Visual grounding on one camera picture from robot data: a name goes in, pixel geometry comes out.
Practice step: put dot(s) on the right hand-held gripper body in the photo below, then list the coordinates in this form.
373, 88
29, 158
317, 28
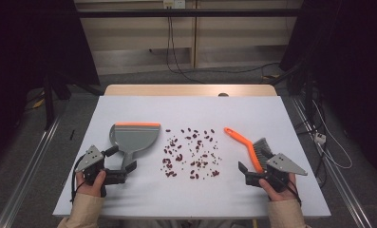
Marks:
282, 164

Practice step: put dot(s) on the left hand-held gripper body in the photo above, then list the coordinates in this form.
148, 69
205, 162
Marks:
89, 158

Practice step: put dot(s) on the orange brush with grey bristles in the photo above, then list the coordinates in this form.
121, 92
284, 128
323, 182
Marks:
246, 144

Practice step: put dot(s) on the grey dustpan with orange edge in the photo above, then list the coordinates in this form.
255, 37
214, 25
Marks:
134, 139

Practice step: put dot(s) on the red beans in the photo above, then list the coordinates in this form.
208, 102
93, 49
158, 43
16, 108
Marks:
179, 157

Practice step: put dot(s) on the person's left hand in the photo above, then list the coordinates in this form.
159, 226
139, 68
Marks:
89, 189

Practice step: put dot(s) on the person's right hand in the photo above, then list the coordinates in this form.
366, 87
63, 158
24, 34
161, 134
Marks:
279, 196

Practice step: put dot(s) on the white power strip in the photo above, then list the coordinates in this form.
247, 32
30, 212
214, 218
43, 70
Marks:
320, 138

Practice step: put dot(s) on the black metal stand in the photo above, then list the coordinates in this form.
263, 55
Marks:
49, 101

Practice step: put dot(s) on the dark table grommet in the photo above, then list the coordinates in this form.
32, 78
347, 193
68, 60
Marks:
223, 94

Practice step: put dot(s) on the white table cover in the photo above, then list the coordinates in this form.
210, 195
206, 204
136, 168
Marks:
183, 107

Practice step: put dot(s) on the wooden table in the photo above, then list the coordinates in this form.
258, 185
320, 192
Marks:
176, 90

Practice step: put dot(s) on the dark curtain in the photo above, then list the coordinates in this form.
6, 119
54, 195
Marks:
350, 47
24, 41

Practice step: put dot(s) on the black horizontal bar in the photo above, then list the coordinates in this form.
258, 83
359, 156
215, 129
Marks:
189, 13

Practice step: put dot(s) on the metal floor rail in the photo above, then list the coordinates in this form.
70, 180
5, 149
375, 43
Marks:
28, 177
344, 193

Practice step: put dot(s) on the white wall outlet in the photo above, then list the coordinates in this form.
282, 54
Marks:
174, 3

